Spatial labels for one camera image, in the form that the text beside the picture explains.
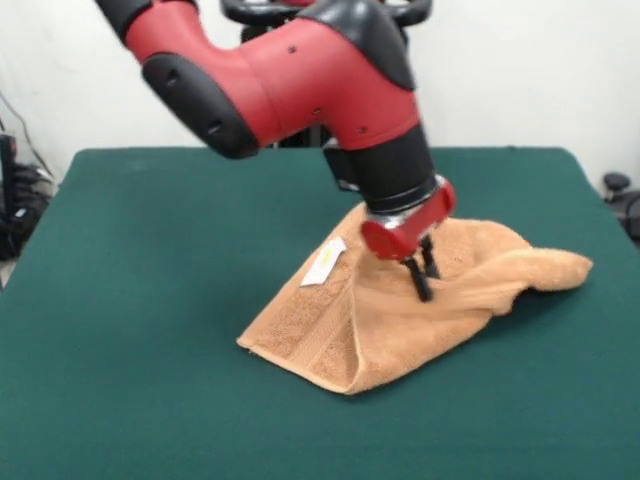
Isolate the tan terry towel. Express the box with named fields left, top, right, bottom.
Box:
left=235, top=202, right=595, bottom=396

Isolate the dark green table cloth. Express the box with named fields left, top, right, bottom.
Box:
left=0, top=146, right=640, bottom=480

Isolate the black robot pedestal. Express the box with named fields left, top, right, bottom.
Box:
left=219, top=0, right=432, bottom=150

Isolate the grey black office chair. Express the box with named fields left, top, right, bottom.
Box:
left=602, top=172, right=640, bottom=250

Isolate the black equipment box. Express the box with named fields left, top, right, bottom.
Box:
left=0, top=132, right=57, bottom=262

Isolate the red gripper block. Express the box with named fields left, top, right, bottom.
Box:
left=360, top=178, right=458, bottom=303

